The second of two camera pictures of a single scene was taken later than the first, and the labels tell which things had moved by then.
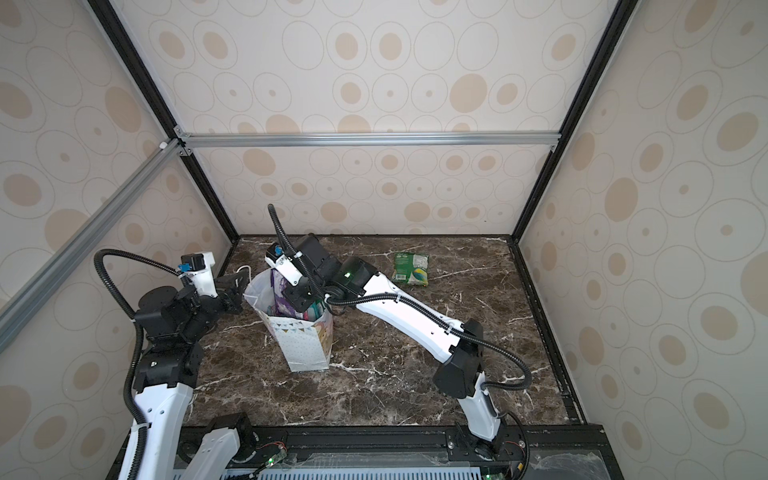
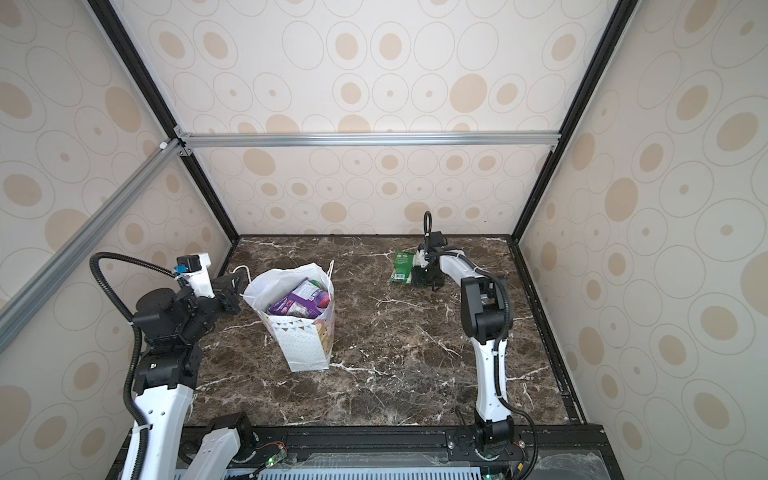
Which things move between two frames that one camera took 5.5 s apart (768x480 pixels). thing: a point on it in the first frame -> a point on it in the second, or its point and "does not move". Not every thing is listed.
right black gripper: (296, 302) -> (418, 278)
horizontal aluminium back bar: (322, 139) does not move
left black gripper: (231, 292) does not move
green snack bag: (411, 268) does not move
